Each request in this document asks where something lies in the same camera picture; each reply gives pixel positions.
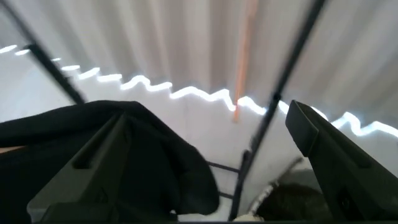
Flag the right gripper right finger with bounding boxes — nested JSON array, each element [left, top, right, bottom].
[[285, 99, 398, 222]]

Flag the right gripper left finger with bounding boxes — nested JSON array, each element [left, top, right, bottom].
[[27, 113, 134, 222]]

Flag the black short-sleeved shirt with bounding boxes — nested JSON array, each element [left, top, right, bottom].
[[0, 100, 220, 222]]

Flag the white laundry basket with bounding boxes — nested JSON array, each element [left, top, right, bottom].
[[248, 157, 333, 222]]

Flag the black clothes rack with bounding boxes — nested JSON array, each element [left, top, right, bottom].
[[0, 0, 326, 222]]

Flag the pink clothes hanger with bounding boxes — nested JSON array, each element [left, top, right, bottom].
[[232, 0, 259, 123]]

